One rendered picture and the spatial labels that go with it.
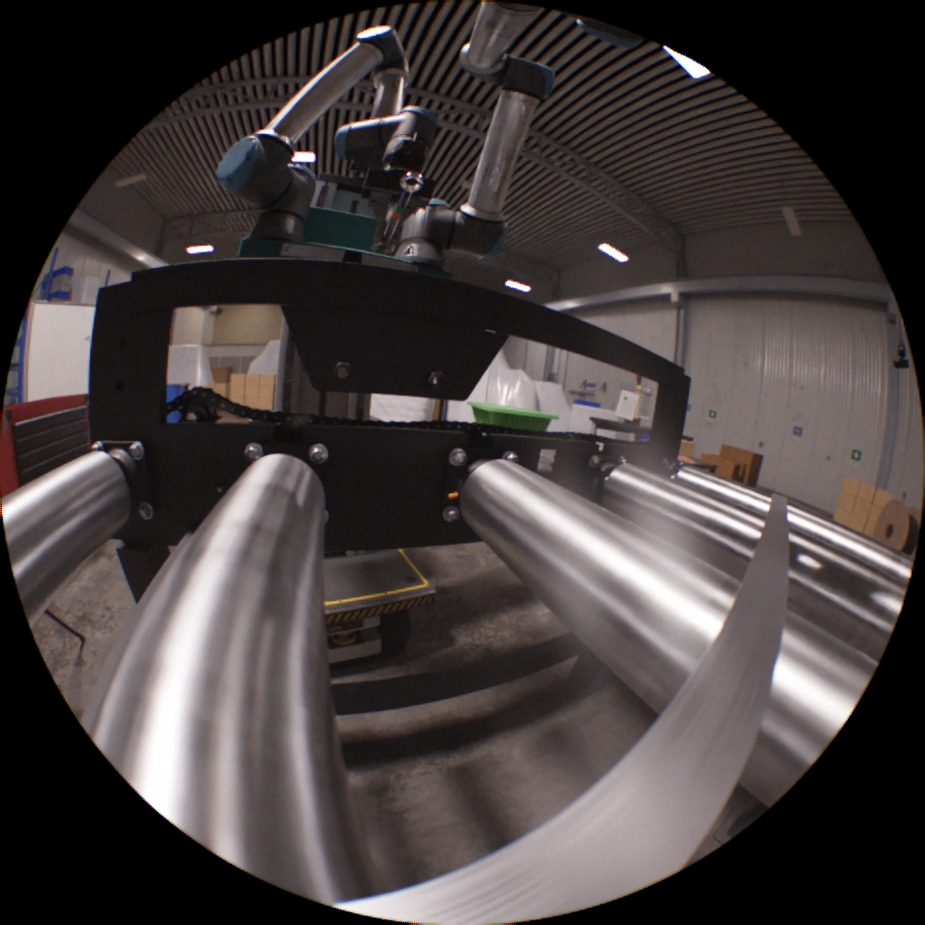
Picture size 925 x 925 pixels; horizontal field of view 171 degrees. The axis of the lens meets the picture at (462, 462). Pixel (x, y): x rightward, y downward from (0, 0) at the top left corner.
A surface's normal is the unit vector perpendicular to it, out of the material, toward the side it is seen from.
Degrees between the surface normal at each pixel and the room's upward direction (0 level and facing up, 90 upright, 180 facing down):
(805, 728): 59
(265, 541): 25
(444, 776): 0
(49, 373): 90
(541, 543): 65
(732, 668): 0
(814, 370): 90
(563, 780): 0
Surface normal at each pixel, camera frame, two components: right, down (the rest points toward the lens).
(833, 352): -0.91, -0.02
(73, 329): 0.99, 0.12
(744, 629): 0.12, -0.97
